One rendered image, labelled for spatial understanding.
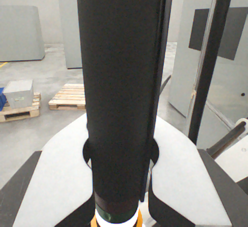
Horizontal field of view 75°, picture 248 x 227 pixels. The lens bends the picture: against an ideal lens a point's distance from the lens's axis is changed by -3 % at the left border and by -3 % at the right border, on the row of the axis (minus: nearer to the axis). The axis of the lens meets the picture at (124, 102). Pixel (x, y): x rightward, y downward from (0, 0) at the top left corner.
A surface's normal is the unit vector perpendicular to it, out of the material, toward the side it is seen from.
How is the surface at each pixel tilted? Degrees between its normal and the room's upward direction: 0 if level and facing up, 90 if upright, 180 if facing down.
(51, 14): 90
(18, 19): 90
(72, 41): 90
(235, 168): 50
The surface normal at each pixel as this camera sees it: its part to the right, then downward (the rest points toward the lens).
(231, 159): -0.75, -0.58
